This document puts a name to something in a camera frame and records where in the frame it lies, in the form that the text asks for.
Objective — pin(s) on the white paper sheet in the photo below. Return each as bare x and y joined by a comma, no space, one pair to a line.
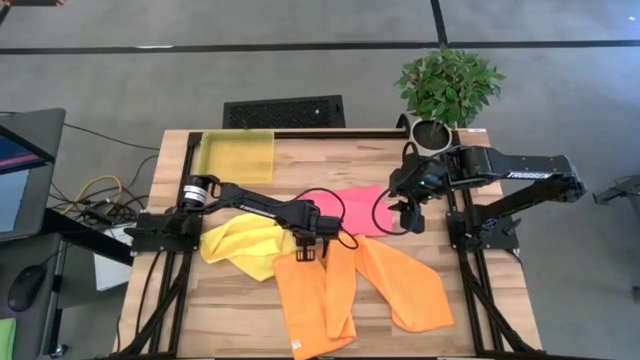
112,270

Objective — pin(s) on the green flat item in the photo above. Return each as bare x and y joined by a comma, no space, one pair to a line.
6,340

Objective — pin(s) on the black caster wheel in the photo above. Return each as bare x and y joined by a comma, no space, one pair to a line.
59,350

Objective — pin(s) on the yellow-green translucent bin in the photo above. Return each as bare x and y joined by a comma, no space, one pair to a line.
235,157

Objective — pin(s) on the plain orange microfiber towel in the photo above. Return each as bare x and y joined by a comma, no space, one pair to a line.
405,285

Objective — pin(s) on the black computer mouse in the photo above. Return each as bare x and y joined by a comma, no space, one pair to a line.
25,287

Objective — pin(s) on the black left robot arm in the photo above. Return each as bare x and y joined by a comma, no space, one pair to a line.
250,205

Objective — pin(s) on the pink microfiber towel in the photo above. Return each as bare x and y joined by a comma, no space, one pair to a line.
360,205

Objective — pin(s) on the yellow microfiber towel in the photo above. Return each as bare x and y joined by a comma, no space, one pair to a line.
240,242

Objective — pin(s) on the dark grey side desk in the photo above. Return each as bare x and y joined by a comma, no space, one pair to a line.
30,330

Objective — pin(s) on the orange towel with white label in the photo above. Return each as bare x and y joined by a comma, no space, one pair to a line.
305,300

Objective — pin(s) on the green plant in white pot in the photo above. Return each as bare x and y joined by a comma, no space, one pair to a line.
450,85

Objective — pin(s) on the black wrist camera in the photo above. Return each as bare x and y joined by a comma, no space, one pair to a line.
413,217
331,227

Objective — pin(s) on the black stand foot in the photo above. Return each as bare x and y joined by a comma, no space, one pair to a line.
620,190

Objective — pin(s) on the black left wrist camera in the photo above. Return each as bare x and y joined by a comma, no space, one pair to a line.
331,227

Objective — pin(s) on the black aluminium table frame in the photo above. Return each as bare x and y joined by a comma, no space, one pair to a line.
340,134

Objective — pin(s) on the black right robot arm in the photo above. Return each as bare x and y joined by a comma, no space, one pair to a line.
525,167

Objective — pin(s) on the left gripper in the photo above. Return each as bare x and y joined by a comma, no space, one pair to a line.
305,232

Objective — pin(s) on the black perforated metal box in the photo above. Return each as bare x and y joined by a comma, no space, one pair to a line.
285,112

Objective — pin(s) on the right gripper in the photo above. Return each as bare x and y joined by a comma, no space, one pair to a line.
415,180

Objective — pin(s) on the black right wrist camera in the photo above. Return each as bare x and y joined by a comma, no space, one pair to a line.
413,217

